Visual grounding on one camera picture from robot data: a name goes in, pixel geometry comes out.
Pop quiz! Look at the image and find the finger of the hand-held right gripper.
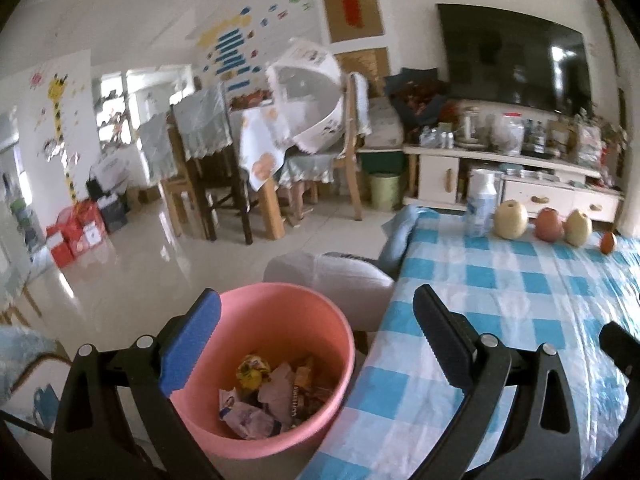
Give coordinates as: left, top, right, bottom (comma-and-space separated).
598, 321, 640, 396

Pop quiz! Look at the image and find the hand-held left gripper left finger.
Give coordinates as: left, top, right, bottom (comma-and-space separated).
51, 287, 223, 480

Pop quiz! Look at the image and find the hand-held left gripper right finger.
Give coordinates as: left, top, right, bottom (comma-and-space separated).
412, 284, 583, 480

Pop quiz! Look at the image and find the yellow green wrapper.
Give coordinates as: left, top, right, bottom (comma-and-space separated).
236, 354, 273, 391

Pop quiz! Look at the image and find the white blue pouch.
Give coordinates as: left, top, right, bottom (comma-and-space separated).
217, 387, 283, 441

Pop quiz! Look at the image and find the grey printed packet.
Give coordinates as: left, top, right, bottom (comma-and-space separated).
257, 362, 301, 416

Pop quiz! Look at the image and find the dark snack wrapper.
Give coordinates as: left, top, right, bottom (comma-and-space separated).
282, 382, 313, 431

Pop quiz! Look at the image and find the pink plastic bucket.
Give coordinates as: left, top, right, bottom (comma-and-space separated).
170, 282, 357, 461

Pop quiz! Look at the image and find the blue checkered tablecloth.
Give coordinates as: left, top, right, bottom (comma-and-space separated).
300, 205, 640, 480

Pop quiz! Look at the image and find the blue denim cloth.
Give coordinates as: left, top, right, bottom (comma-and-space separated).
378, 204, 426, 281

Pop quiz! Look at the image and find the grey cushioned stool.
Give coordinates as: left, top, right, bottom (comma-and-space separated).
263, 251, 396, 333

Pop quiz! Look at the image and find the yellow pear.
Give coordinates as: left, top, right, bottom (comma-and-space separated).
494, 200, 529, 240
565, 209, 593, 247

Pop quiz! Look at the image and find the white plastic bottle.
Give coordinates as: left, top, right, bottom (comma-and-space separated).
465, 169, 502, 238

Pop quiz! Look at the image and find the red apple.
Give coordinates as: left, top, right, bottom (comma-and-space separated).
536, 207, 565, 243

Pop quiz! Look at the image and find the red gift box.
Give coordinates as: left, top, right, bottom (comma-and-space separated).
47, 222, 76, 268
60, 202, 106, 258

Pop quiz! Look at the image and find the black bag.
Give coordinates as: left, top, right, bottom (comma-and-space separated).
97, 192, 128, 233

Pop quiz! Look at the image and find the white cabinet stand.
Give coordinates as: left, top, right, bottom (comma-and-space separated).
402, 142, 626, 223

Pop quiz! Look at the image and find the green waste bin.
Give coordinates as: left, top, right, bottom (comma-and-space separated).
369, 172, 403, 211

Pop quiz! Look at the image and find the dark wooden chair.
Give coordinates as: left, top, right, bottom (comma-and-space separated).
167, 85, 253, 246

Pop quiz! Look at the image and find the blue fluffy cloth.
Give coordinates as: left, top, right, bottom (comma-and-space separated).
0, 325, 61, 401

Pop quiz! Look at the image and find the dark green box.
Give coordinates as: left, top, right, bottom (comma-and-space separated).
360, 151, 407, 175

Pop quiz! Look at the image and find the light wooden chair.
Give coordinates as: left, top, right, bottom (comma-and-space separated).
277, 72, 373, 221

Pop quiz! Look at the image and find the white cardboard box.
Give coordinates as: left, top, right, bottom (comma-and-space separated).
90, 152, 133, 196

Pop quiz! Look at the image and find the row of small glass jars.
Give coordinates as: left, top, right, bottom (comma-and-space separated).
420, 127, 456, 150

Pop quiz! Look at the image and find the white floral dining tablecloth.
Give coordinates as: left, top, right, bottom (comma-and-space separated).
237, 105, 301, 191

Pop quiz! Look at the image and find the pile of bagged goods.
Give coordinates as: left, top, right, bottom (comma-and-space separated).
547, 115, 626, 171

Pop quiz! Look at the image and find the grey lace seat cover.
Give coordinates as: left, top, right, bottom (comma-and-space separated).
277, 152, 336, 186

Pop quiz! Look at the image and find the clear electric kettle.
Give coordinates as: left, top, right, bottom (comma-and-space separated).
456, 106, 483, 148

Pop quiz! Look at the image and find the clear jar red lid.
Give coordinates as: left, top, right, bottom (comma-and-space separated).
490, 112, 526, 156

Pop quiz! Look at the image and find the grey lace chair cover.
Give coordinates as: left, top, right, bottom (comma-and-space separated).
170, 82, 236, 161

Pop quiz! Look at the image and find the pile of dark bags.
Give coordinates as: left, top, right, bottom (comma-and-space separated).
384, 67, 451, 136

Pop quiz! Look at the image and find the glass door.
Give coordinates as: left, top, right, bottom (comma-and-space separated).
92, 65, 196, 186

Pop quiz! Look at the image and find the white lace chair cover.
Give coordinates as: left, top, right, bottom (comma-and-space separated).
345, 72, 373, 136

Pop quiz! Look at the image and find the brown cork board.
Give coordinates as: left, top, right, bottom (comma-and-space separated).
334, 47, 391, 93

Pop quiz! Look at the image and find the black television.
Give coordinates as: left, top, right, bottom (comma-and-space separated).
436, 3, 593, 113

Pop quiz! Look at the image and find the giraffe wall sticker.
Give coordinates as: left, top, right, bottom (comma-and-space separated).
47, 74, 81, 206

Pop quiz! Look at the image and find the blue wall sticker chart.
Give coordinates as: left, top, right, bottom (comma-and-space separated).
195, 0, 316, 96

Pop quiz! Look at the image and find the red wall scroll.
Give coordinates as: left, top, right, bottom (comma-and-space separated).
317, 0, 386, 46

